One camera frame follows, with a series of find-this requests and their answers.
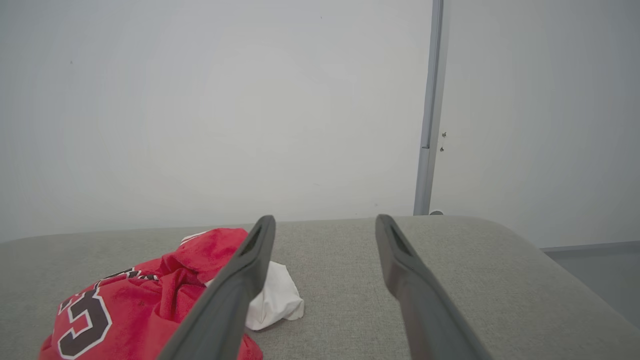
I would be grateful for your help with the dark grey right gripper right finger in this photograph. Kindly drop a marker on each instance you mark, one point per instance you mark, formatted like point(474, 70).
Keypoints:
point(425, 310)

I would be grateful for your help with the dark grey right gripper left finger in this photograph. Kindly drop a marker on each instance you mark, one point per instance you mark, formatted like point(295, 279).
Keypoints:
point(225, 310)

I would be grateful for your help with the red jersey garment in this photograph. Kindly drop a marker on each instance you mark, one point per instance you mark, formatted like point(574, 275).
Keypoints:
point(135, 310)

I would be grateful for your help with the grey vertical wall trim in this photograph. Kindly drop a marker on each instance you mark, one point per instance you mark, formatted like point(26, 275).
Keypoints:
point(429, 100)

